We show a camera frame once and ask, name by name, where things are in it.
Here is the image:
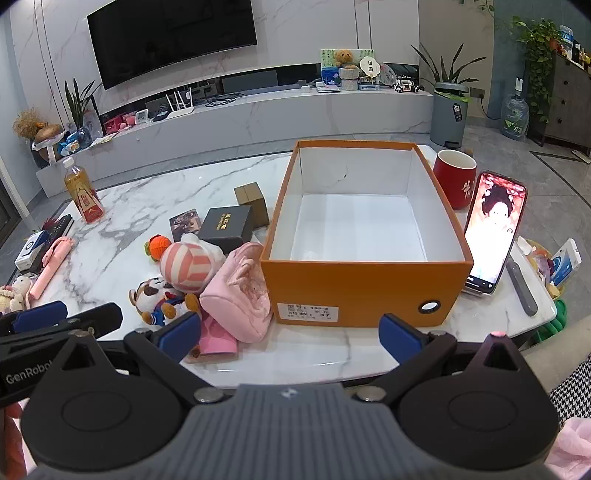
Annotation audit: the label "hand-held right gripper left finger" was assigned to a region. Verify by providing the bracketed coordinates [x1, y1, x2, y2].
[50, 311, 232, 406]

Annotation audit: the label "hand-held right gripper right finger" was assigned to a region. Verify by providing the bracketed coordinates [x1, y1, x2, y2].
[351, 314, 532, 407]

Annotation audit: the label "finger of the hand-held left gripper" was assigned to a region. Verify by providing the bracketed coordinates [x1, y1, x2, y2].
[0, 302, 124, 358]
[0, 300, 68, 339]

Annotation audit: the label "plush toy with blue outfit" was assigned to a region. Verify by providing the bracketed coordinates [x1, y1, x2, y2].
[128, 276, 202, 328]

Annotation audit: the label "orange shoe box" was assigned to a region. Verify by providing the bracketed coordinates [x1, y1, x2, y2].
[260, 140, 474, 329]

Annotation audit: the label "pink fabric pouch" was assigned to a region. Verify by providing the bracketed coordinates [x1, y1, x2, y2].
[199, 241, 273, 344]

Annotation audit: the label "orange crochet fruit toy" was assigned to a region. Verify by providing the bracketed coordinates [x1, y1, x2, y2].
[144, 234, 180, 264]

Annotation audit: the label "printed card box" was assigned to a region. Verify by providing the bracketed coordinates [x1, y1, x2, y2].
[169, 209, 202, 242]

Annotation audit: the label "black gift box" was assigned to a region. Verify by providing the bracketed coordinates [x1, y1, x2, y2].
[198, 206, 255, 256]

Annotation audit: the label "small brown box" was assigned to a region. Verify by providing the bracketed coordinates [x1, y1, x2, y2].
[233, 182, 270, 228]

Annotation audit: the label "white plush doll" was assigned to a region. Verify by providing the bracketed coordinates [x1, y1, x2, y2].
[0, 272, 38, 315]

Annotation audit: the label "pink flat packet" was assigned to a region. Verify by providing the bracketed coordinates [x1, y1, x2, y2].
[187, 318, 241, 363]

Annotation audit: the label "pink selfie stick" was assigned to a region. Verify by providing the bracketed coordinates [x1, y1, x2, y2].
[25, 236, 75, 310]

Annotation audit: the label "pink striped plush toy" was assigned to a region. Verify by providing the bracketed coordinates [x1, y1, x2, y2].
[159, 233, 226, 296]

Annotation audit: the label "black remote control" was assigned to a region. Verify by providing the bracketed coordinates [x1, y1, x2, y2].
[44, 213, 75, 241]

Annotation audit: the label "tea bottle with red label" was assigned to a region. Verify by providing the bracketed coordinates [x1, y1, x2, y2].
[62, 156, 106, 225]

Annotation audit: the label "smartphone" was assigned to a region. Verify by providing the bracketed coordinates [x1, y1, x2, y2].
[463, 171, 528, 296]

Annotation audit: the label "snack basket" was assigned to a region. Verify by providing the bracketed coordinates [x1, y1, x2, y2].
[515, 235, 567, 301]

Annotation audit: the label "green plastic toy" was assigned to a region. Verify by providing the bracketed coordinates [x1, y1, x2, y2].
[531, 298, 568, 345]

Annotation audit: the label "red mug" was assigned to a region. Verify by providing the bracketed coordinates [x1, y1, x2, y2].
[433, 149, 478, 209]

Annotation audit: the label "brown round vase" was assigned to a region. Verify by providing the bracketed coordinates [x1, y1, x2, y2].
[33, 124, 66, 163]

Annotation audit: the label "blue and white carton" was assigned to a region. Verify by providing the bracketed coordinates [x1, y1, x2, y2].
[549, 239, 583, 288]

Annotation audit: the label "black white patterned garment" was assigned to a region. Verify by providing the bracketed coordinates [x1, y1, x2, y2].
[547, 351, 591, 430]

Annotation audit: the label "dried flower bunch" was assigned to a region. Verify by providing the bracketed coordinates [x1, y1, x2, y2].
[12, 108, 47, 140]

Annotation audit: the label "pink cloth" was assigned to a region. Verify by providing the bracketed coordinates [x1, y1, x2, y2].
[540, 418, 591, 480]

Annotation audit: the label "potted plant in glass vase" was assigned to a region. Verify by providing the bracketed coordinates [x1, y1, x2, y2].
[64, 78, 103, 148]

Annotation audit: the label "white router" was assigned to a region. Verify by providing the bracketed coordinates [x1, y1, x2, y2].
[165, 86, 195, 121]

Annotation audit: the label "grey pedal trash can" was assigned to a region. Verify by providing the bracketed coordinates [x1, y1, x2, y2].
[430, 82, 470, 149]

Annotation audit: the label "white marble TV console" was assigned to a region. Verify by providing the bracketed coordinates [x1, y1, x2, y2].
[34, 69, 435, 199]

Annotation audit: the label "blue water jug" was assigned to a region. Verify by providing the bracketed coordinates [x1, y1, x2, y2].
[501, 95, 530, 141]

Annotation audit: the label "long-leaf potted plant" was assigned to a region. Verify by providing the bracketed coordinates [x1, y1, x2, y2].
[411, 43, 488, 93]

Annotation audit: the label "white round hand fan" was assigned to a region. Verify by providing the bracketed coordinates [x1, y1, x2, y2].
[359, 55, 383, 86]

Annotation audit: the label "toys on ledge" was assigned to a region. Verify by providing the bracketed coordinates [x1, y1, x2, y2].
[320, 47, 375, 86]

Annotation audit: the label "brown teddy bear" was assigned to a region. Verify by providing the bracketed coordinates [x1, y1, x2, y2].
[333, 48, 360, 70]

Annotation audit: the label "black television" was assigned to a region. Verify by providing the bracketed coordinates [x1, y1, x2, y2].
[87, 0, 258, 90]

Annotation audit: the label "grey drawer cabinet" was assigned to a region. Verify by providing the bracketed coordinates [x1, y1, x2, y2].
[526, 53, 591, 156]

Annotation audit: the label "green vine plant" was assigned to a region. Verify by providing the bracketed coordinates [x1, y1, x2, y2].
[510, 16, 562, 125]

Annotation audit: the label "picture frame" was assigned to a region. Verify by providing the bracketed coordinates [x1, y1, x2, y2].
[85, 95, 105, 139]

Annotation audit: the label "black cable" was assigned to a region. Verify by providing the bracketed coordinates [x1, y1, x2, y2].
[203, 92, 245, 108]

